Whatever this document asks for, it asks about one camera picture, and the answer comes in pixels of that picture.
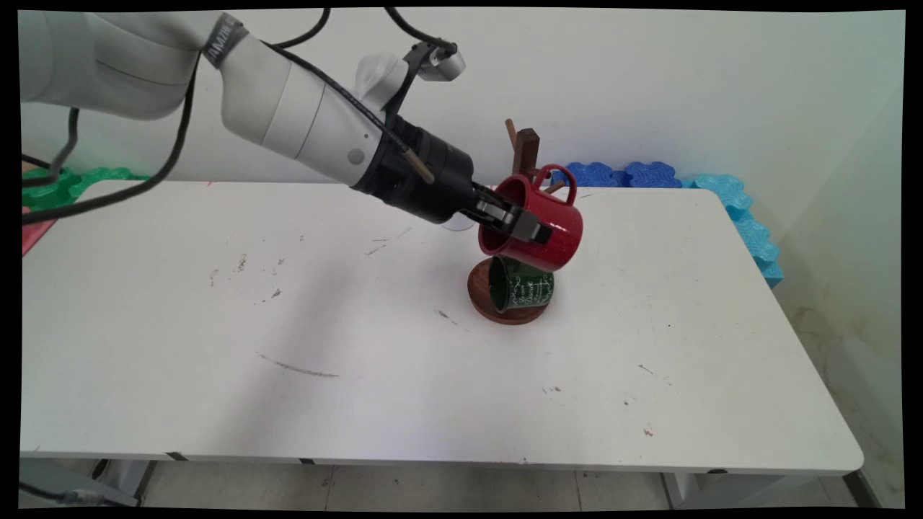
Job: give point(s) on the grey table leg frame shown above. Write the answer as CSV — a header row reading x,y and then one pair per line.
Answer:
x,y
122,479
757,490

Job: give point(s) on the brown wooden mug tree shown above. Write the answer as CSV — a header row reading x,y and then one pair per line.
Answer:
x,y
497,313

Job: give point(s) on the dark blue foam tile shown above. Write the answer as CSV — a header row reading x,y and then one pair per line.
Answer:
x,y
652,175
590,175

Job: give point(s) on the green printed mug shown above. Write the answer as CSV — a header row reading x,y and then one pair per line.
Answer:
x,y
530,288

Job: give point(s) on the green foam mat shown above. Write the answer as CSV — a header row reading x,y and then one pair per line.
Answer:
x,y
79,180

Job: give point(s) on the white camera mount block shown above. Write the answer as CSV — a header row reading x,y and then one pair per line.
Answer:
x,y
378,76

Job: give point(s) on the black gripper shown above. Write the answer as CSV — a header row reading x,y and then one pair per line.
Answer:
x,y
425,176

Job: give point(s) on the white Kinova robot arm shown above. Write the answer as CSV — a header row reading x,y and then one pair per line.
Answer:
x,y
130,65

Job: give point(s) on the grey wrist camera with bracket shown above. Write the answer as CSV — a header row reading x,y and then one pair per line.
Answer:
x,y
441,63

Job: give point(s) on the light blue foam mat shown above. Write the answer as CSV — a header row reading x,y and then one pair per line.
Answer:
x,y
750,223

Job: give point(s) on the red foam mat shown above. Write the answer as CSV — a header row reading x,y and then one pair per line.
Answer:
x,y
34,234

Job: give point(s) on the red ceramic mug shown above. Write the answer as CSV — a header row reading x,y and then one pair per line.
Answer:
x,y
559,234

